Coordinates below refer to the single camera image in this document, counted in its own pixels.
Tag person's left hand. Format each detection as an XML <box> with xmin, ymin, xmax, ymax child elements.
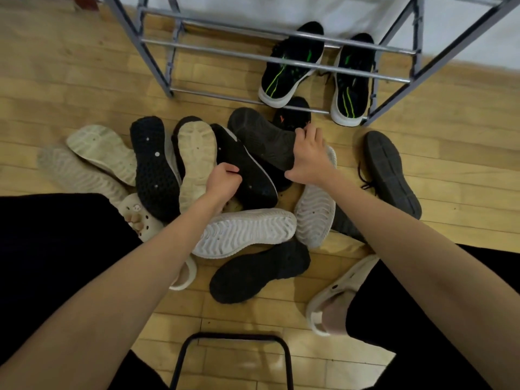
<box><xmin>204</xmin><ymin>162</ymin><xmax>243</xmax><ymax>214</ymax></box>

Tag person's right hand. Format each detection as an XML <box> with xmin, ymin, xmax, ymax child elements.
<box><xmin>284</xmin><ymin>123</ymin><xmax>339</xmax><ymax>187</ymax></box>

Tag black green-striped sneaker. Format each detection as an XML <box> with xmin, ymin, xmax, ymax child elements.
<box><xmin>258</xmin><ymin>21</ymin><xmax>326</xmax><ymax>109</ymax></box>
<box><xmin>329</xmin><ymin>32</ymin><xmax>375</xmax><ymax>128</ymax></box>

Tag grey metal shoe rack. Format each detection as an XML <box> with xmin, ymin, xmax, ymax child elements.
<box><xmin>101</xmin><ymin>0</ymin><xmax>520</xmax><ymax>127</ymax></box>

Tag person's left forearm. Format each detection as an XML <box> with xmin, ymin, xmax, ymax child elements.
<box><xmin>0</xmin><ymin>197</ymin><xmax>222</xmax><ymax>390</ymax></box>

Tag person's right forearm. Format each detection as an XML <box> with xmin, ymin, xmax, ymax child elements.
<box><xmin>318</xmin><ymin>174</ymin><xmax>520</xmax><ymax>390</ymax></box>

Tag person's right foot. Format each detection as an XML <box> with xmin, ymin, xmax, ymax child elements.
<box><xmin>321</xmin><ymin>290</ymin><xmax>358</xmax><ymax>336</ymax></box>

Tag person's black trousers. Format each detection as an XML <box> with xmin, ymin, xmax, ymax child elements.
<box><xmin>0</xmin><ymin>193</ymin><xmax>520</xmax><ymax>390</ymax></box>

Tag cream clog with flower charm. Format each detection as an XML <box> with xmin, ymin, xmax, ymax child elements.
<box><xmin>118</xmin><ymin>192</ymin><xmax>199</xmax><ymax>292</ymax></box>

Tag cream clog with pink charm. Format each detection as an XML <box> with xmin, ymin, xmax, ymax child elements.
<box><xmin>305</xmin><ymin>253</ymin><xmax>381</xmax><ymax>337</ymax></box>

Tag black metal stool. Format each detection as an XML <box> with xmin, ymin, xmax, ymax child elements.
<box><xmin>169</xmin><ymin>331</ymin><xmax>294</xmax><ymax>390</ymax></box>

